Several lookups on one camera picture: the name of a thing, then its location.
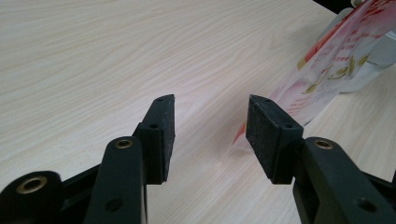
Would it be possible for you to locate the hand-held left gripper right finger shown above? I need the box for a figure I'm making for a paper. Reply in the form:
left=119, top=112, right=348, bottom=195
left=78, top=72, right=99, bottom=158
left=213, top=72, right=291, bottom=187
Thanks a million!
left=246, top=94, right=396, bottom=224

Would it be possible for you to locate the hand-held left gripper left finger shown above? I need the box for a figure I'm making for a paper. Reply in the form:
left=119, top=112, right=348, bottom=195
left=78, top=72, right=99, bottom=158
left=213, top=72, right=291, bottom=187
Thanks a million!
left=83, top=93, right=176, bottom=224

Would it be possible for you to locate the red and white spouted pouch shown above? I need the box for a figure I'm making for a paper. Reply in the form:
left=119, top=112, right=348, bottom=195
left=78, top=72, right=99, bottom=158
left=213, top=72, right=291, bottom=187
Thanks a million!
left=232, top=0, right=396, bottom=152

